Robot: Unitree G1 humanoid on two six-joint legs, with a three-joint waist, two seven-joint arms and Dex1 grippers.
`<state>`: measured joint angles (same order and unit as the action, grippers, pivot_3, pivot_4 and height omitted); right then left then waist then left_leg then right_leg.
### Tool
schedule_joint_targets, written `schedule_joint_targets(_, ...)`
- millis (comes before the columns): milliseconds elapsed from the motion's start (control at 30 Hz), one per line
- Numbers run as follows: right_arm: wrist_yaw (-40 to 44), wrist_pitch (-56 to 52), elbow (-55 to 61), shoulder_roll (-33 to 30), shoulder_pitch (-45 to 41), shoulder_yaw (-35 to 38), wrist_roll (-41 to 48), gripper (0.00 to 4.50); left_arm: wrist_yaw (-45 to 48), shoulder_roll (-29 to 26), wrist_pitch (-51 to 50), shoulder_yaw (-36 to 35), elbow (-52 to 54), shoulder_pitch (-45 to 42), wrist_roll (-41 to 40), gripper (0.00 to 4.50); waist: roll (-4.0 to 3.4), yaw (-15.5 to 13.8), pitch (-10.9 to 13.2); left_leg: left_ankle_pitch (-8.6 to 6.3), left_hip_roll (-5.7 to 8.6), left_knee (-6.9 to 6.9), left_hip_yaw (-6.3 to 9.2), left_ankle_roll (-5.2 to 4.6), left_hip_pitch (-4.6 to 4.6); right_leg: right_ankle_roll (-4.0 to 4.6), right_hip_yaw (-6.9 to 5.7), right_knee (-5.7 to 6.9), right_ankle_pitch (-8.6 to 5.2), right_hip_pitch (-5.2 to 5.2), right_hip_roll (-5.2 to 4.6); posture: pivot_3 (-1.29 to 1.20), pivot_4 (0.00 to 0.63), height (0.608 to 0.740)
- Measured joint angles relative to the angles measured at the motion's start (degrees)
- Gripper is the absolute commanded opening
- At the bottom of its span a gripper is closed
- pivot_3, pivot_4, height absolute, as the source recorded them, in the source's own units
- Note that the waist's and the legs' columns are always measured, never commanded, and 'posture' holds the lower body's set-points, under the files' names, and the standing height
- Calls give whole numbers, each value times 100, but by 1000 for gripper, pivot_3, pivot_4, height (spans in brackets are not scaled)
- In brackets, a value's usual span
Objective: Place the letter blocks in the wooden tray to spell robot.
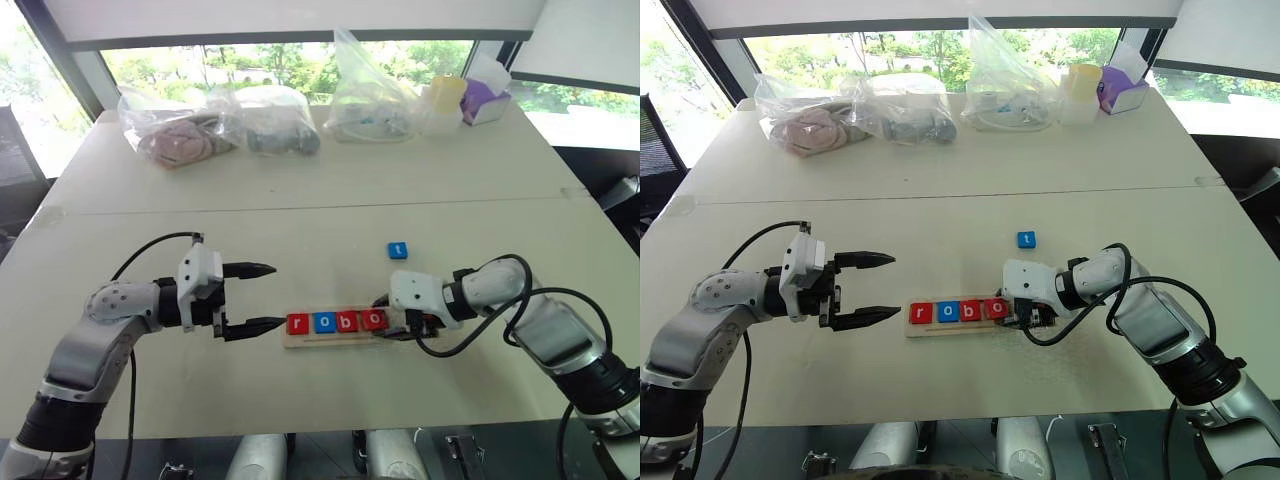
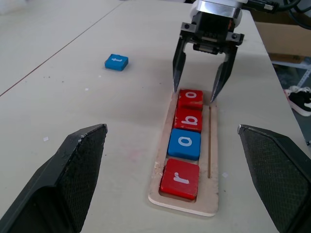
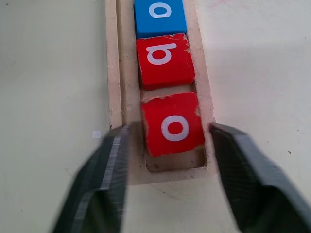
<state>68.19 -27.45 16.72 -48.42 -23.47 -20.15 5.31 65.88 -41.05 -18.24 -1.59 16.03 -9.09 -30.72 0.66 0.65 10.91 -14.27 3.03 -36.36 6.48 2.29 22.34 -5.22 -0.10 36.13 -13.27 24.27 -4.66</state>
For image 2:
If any black and white shoe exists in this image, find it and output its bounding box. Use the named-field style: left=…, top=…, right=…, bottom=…
left=283, top=85, right=311, bottom=117

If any red letter tile r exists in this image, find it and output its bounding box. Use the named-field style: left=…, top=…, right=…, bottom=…
left=158, top=158, right=201, bottom=201

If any blue letter tile o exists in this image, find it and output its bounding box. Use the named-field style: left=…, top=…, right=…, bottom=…
left=167, top=128, right=202, bottom=162

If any grey metal shelf frame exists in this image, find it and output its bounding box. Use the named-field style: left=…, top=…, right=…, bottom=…
left=271, top=57, right=311, bottom=88

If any wooden letter tile tray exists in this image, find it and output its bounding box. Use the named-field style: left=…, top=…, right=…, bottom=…
left=148, top=88, right=220, bottom=217

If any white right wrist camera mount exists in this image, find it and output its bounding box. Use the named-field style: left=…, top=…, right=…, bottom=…
left=189, top=0, right=244, bottom=25

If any brown cardboard box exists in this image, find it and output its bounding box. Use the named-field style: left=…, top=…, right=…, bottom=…
left=252, top=21, right=311, bottom=65

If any red letter tile o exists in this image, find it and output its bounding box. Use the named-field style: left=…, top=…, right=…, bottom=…
left=177, top=89, right=204, bottom=110

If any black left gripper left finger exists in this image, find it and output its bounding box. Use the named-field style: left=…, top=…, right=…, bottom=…
left=0, top=123, right=108, bottom=233

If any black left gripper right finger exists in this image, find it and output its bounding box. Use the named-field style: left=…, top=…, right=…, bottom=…
left=237, top=124, right=311, bottom=233

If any red letter tile b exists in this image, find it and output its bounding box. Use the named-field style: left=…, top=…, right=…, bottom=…
left=173, top=106, right=203, bottom=133

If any blue letter tile t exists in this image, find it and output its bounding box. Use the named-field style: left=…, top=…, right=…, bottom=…
left=104, top=53, right=129, bottom=72

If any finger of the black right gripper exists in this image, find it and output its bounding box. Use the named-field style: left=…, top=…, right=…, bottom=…
left=209, top=44, right=239, bottom=103
left=172, top=35, right=187, bottom=94

